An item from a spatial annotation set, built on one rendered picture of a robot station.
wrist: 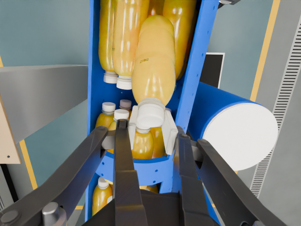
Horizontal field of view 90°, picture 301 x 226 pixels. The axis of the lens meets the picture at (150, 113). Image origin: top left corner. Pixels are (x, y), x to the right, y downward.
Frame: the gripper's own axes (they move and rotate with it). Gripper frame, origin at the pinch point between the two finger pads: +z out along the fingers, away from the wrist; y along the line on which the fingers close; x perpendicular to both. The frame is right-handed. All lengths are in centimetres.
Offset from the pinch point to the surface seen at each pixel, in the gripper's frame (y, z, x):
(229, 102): 29.0, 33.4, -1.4
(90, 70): -14.5, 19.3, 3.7
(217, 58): 57, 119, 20
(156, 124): 1.1, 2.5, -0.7
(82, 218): -35, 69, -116
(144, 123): -0.7, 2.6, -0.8
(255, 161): 45, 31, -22
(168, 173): 7.8, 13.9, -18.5
